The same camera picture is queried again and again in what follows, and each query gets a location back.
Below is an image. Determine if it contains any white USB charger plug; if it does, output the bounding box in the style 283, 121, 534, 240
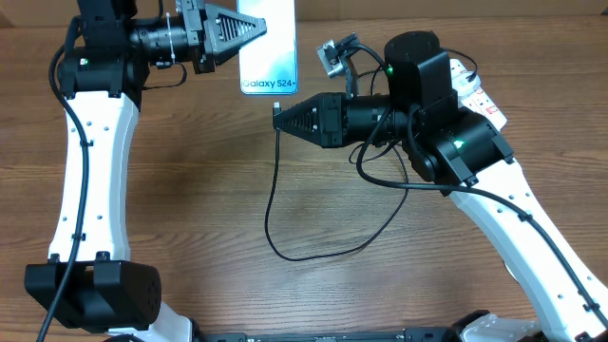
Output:
451, 71, 481, 98

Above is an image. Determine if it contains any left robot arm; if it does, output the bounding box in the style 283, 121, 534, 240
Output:
24, 0, 267, 341

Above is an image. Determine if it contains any white power strip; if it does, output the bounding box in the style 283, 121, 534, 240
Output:
450, 59, 507, 130

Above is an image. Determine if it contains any blue Samsung smartphone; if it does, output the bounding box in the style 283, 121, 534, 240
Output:
237, 0, 298, 95

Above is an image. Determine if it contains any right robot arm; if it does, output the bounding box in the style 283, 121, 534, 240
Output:
273, 31, 607, 341

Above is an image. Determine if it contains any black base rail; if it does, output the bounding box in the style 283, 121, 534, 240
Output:
194, 327, 462, 342

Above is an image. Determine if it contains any black USB charging cable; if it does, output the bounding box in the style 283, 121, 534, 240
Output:
263, 47, 479, 262

